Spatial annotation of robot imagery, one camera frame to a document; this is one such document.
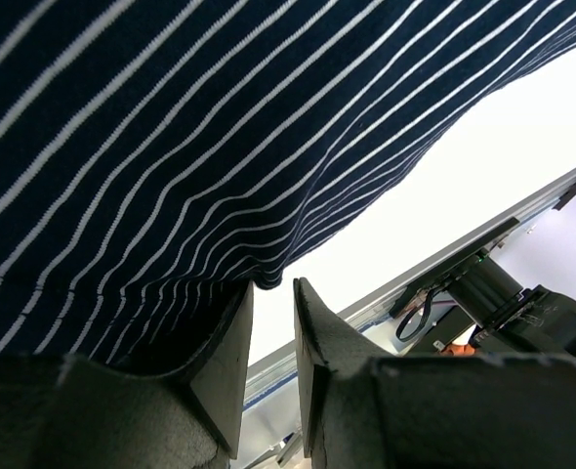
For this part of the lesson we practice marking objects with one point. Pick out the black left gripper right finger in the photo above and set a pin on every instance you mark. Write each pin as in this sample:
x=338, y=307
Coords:
x=362, y=407

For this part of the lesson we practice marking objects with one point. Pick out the navy white striped underwear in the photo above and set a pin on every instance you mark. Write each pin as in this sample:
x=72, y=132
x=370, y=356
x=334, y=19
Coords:
x=152, y=152

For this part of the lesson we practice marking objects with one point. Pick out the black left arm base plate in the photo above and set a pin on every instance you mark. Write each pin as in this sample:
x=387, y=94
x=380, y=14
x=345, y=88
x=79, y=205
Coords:
x=555, y=195

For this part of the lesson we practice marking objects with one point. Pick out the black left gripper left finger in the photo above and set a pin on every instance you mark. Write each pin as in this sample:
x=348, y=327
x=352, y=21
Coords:
x=176, y=405

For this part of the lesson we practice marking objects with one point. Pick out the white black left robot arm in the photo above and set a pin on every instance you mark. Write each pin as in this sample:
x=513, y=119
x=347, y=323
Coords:
x=179, y=405

